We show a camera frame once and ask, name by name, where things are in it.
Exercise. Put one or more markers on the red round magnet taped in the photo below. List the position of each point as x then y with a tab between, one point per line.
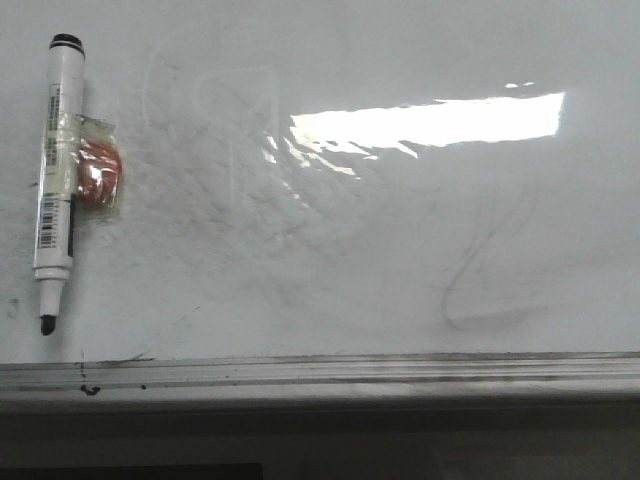
100	168

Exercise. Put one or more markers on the aluminium whiteboard frame rail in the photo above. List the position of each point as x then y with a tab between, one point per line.
321	379

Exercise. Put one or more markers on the white whiteboard surface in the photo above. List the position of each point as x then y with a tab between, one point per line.
335	178

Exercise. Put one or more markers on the white black whiteboard marker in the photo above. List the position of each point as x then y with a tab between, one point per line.
57	184

